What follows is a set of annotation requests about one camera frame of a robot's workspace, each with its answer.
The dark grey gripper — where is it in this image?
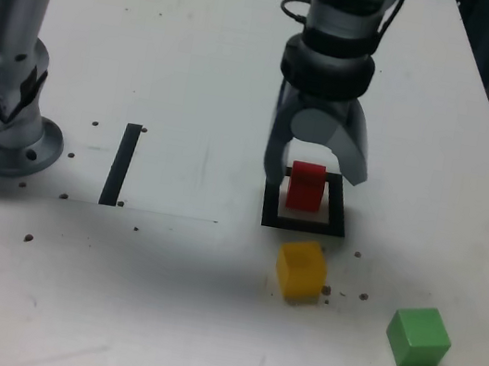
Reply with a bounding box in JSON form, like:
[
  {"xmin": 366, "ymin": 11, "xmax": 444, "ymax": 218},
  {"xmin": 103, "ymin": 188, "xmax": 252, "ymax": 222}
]
[{"xmin": 260, "ymin": 79, "xmax": 382, "ymax": 200}]

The yellow cube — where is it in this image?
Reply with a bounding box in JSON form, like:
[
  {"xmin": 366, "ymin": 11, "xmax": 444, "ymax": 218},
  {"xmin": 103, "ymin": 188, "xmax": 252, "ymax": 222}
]
[{"xmin": 270, "ymin": 234, "xmax": 333, "ymax": 306}]

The green cube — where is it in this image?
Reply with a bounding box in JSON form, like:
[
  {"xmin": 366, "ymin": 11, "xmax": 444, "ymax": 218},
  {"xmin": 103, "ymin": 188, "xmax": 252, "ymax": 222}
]
[{"xmin": 379, "ymin": 299, "xmax": 458, "ymax": 366}]

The black tape strip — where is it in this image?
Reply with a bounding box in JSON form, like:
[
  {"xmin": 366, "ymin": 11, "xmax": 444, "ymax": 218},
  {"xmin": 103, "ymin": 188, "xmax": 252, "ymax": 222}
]
[{"xmin": 97, "ymin": 120, "xmax": 144, "ymax": 210}]

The red cube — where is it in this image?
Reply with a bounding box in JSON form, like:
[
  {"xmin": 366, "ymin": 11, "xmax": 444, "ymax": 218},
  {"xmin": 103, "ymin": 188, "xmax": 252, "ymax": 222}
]
[{"xmin": 283, "ymin": 159, "xmax": 328, "ymax": 214}]

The black tape square outline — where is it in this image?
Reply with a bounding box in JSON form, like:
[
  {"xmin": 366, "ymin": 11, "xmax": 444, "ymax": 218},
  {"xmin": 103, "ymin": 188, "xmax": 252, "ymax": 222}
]
[{"xmin": 257, "ymin": 161, "xmax": 356, "ymax": 241}]

